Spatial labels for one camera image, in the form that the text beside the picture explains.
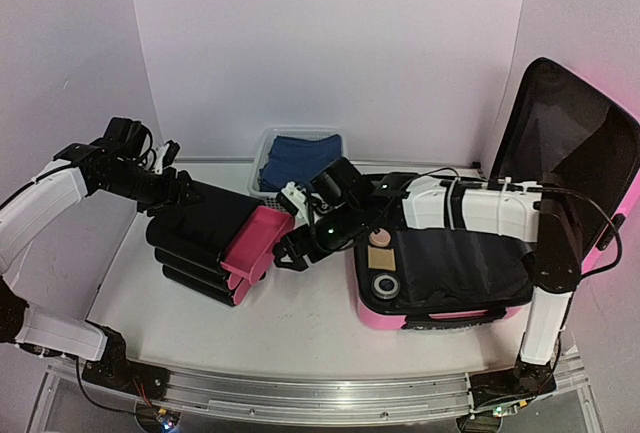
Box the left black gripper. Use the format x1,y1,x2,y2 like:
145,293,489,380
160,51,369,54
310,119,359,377
101,161,204,217

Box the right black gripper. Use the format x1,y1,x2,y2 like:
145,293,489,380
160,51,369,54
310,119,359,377
274,200,366,273

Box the round pink compact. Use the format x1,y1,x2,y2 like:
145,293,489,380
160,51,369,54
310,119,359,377
369,228,391,248

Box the blue item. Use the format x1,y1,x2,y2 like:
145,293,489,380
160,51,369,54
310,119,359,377
258,134,343,192

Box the black pink drawer organizer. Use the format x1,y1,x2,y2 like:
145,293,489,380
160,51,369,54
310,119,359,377
146,182,295,307

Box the white plastic mesh basket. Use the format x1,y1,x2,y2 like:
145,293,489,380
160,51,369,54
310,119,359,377
248,127,348,209

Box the round black tin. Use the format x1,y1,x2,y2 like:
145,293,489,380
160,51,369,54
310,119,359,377
371,273,401,301

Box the pink hard-shell suitcase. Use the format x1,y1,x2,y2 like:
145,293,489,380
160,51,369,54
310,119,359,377
354,58,639,330

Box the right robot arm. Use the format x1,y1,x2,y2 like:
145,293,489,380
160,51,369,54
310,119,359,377
273,158,588,412

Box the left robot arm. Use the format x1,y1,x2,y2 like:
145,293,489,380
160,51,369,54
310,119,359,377
1,117,198,391

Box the small green circuit board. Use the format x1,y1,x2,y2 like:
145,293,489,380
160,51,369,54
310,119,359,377
154,408,179,432

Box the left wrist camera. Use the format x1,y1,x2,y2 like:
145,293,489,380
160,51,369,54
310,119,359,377
150,140,180,175

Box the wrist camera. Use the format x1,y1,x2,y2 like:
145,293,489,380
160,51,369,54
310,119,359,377
150,140,180,175
276,182,309,223

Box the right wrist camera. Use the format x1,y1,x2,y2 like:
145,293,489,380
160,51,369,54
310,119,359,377
276,182,309,223

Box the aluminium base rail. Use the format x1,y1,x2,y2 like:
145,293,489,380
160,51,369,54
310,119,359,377
26,334,604,432

